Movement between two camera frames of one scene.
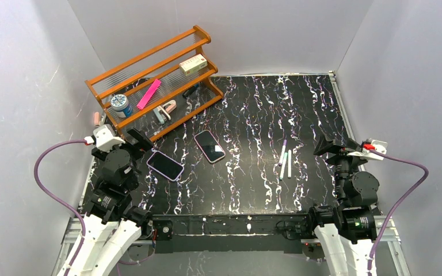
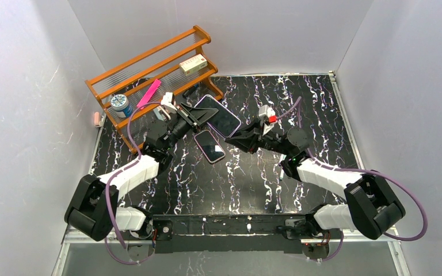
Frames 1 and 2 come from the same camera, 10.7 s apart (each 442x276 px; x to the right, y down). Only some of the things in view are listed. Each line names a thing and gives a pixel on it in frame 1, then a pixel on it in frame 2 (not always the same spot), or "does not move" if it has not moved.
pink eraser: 96,118 does not move
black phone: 209,146 does not move
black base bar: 229,232 does not move
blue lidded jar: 120,102 does not move
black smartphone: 165,166 to 225,121
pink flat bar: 149,93 does not move
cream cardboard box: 193,64 does not move
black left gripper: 130,141 to 187,118
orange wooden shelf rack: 159,88 does not move
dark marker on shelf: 190,91 does not move
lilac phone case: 178,175 to 224,121
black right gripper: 337,151 to 258,134
